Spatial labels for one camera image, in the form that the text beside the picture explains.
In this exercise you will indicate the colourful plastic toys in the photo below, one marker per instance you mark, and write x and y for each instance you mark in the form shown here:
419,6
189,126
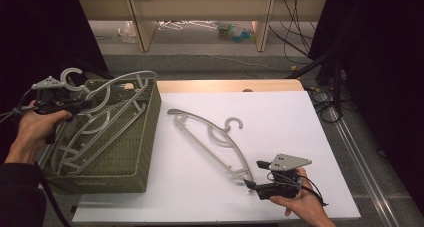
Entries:
235,32

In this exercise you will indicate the white board sheet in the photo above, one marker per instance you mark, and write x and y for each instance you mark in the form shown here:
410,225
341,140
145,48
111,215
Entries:
283,120

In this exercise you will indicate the grey plastic clothes hanger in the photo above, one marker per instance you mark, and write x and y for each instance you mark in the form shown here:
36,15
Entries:
143,73
206,147
113,133

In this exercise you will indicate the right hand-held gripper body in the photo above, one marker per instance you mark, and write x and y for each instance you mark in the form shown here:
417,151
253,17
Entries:
286,162

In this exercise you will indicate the light wooden table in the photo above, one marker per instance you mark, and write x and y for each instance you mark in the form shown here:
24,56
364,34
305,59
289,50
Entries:
226,85

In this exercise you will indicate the light wooden shelf unit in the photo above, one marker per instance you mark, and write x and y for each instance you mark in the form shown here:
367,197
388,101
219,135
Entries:
200,7

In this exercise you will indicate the person's right hand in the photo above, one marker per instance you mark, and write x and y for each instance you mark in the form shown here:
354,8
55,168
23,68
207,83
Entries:
306,203

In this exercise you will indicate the person's left hand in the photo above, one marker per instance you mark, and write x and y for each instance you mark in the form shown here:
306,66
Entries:
33,133

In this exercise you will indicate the metal floor rail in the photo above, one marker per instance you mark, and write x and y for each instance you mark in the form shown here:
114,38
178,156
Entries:
363,167

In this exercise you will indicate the clear plastic bag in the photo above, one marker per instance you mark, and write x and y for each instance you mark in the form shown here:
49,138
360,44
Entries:
127,32

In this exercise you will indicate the black curtain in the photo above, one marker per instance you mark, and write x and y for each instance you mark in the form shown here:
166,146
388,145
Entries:
383,70
33,37

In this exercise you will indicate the green woven basket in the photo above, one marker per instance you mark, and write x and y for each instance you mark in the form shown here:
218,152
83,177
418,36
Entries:
133,153

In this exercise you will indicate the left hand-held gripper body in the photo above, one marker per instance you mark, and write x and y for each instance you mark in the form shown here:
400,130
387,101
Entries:
50,97

